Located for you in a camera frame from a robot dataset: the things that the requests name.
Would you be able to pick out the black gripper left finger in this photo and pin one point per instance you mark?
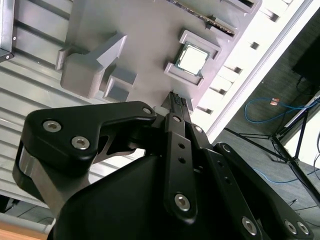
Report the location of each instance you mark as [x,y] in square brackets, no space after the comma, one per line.
[62,140]

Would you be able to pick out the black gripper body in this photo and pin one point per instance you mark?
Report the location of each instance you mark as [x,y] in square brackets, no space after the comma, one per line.
[112,212]

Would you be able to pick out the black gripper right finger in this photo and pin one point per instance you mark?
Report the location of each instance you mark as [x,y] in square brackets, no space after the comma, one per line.
[225,180]

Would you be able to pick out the silver CPU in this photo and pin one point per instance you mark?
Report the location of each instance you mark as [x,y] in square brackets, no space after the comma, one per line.
[192,58]

